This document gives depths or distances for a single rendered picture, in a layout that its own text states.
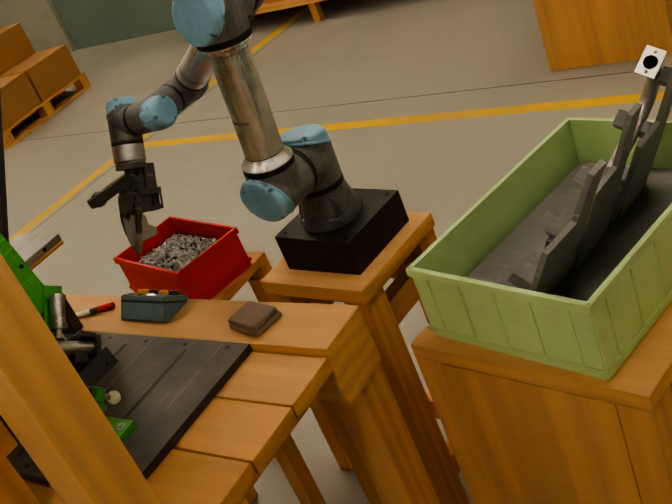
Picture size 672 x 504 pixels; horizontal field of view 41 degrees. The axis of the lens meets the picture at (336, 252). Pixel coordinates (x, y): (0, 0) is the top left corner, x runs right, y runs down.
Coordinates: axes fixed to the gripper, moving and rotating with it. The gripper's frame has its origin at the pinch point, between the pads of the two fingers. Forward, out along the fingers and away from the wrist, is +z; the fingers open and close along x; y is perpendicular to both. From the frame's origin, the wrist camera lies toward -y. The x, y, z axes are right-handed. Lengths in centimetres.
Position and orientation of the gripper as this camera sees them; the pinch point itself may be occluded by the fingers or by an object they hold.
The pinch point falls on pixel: (135, 248)
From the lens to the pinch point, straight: 214.6
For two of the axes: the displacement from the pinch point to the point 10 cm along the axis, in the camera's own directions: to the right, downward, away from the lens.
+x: -6.1, 0.5, 7.9
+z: 1.4, 9.9, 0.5
